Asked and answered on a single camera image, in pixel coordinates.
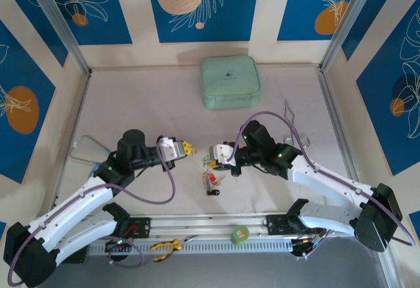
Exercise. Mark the green tape roll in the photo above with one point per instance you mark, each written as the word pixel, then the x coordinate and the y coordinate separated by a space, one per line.
pixel 240 234

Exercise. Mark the small pale key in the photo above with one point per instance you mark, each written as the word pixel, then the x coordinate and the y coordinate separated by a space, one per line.
pixel 223 179

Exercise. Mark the key bunch with tags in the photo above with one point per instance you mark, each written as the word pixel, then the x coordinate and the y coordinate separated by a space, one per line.
pixel 206 181

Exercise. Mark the black block stack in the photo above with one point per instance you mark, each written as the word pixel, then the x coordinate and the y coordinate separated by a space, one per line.
pixel 82 258

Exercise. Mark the yellow black pliers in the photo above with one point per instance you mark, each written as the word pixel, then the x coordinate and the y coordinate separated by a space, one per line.
pixel 164 244

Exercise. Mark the blue floral wall panel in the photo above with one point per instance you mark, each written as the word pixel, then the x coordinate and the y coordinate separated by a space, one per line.
pixel 98 6
pixel 390 104
pixel 308 2
pixel 203 6
pixel 29 15
pixel 393 2
pixel 23 111

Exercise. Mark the aluminium frame post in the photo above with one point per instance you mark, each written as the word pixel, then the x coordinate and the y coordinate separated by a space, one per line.
pixel 348 22
pixel 61 22

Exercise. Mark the metal tongs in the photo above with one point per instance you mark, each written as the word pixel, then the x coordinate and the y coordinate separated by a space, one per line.
pixel 286 104

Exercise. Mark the mint green square case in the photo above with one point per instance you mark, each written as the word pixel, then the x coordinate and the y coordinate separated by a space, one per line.
pixel 229 81

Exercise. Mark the black key tag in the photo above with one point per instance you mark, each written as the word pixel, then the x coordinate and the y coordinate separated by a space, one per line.
pixel 214 192

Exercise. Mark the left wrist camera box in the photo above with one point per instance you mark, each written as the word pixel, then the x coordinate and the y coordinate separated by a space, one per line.
pixel 170 148

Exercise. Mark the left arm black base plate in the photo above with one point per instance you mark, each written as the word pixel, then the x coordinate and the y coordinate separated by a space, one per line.
pixel 141 227

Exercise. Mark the aluminium mounting rail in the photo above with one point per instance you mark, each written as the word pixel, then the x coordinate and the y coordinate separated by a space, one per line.
pixel 203 226

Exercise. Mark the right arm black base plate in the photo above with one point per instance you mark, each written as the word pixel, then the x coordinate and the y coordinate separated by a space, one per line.
pixel 275 225

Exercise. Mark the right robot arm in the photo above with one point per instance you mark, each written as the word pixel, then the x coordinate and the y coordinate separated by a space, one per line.
pixel 328 183

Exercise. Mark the aluminium table side rail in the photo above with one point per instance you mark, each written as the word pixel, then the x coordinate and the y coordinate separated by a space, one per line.
pixel 79 111
pixel 331 104

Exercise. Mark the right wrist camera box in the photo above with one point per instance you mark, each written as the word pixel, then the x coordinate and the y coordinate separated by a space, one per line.
pixel 223 153

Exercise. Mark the small circuit board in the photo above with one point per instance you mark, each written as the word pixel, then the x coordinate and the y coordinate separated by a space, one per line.
pixel 119 241

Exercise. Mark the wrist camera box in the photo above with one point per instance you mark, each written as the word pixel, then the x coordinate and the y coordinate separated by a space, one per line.
pixel 170 148
pixel 223 153

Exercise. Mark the red key tag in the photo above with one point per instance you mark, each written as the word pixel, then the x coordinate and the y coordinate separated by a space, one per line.
pixel 213 178

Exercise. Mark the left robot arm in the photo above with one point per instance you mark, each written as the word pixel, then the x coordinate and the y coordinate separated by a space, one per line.
pixel 65 216

